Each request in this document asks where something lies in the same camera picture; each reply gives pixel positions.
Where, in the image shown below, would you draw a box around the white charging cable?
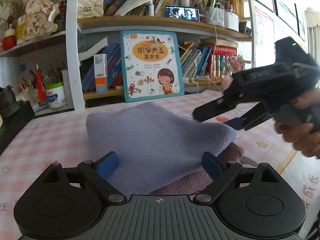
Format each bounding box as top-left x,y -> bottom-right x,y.
200,17 -> 225,92

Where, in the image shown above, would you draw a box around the white pen holders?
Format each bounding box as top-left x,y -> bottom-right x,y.
202,0 -> 240,29

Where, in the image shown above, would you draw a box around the row of blue books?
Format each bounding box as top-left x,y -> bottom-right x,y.
79,36 -> 124,93

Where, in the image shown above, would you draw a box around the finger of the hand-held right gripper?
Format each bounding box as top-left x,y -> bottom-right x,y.
192,96 -> 242,123
224,104 -> 274,132

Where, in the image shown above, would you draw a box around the lucky cat figurine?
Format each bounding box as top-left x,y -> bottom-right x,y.
17,0 -> 59,40

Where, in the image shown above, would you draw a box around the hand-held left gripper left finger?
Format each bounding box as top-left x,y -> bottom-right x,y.
39,152 -> 128,204

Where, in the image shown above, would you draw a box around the cream quilted handbag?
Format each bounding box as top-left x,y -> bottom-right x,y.
77,0 -> 104,19

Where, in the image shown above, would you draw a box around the red tassel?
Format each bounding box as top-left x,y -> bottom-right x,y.
35,40 -> 47,102

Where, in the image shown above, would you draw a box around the brown leather shoe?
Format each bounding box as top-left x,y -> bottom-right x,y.
0,85 -> 20,117

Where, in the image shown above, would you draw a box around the pink checkered tablecloth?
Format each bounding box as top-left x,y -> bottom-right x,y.
0,90 -> 320,240

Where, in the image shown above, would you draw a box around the pink plush toy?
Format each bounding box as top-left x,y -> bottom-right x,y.
221,76 -> 234,92

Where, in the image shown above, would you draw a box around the white bookshelf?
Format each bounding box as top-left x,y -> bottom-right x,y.
0,0 -> 255,110

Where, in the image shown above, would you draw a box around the dried flower bunch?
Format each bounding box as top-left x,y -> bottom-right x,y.
0,0 -> 28,30

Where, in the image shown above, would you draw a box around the person's right hand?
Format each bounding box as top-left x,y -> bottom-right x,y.
274,87 -> 320,159

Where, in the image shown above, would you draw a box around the smartphone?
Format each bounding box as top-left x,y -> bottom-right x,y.
164,6 -> 200,22

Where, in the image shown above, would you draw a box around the orange white carton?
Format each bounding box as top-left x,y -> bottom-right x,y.
94,54 -> 109,93

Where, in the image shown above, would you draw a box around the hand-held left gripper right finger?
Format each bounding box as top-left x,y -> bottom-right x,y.
195,151 -> 282,204

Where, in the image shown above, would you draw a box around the black digital piano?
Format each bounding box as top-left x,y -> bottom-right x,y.
0,101 -> 35,155

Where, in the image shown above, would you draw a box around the children's picture book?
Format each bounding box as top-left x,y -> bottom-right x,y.
120,30 -> 185,103

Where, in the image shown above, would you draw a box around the row of thin picture books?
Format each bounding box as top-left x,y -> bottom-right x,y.
179,41 -> 225,79

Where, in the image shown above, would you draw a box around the red box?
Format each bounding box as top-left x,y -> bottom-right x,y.
214,45 -> 238,55

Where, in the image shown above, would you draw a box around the purple pink knit sweater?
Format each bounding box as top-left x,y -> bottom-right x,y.
86,102 -> 258,195

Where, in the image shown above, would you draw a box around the red white doll figurine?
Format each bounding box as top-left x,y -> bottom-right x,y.
2,27 -> 17,51

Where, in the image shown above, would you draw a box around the colourful flower ornaments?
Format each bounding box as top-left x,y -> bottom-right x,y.
224,54 -> 245,73

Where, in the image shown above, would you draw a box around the bunch of paint brushes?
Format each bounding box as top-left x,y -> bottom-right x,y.
21,65 -> 67,88

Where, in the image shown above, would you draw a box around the white jar green lid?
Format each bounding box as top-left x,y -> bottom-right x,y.
45,82 -> 67,109

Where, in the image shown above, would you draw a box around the wall chart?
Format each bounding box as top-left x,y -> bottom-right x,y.
254,5 -> 275,63

